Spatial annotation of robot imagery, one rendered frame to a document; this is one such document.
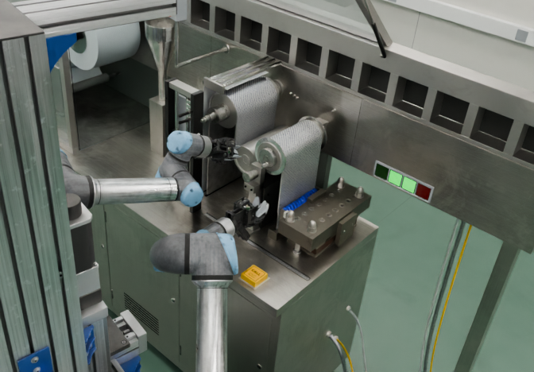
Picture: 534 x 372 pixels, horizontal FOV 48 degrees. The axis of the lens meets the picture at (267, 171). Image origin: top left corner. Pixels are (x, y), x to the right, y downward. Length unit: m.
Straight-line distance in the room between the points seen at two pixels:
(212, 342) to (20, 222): 0.65
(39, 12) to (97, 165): 1.65
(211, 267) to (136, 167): 1.21
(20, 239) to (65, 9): 0.47
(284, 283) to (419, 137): 0.72
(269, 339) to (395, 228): 1.96
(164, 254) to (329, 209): 0.88
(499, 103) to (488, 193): 0.33
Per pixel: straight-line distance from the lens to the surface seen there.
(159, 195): 1.86
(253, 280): 2.19
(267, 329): 2.28
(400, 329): 3.43
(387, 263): 3.80
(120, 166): 2.81
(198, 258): 1.68
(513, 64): 4.60
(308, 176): 2.41
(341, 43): 2.31
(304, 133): 2.30
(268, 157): 2.22
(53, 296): 1.46
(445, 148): 2.21
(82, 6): 1.26
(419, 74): 2.17
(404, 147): 2.29
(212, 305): 1.69
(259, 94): 2.38
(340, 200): 2.44
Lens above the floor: 2.43
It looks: 33 degrees down
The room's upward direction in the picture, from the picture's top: 5 degrees clockwise
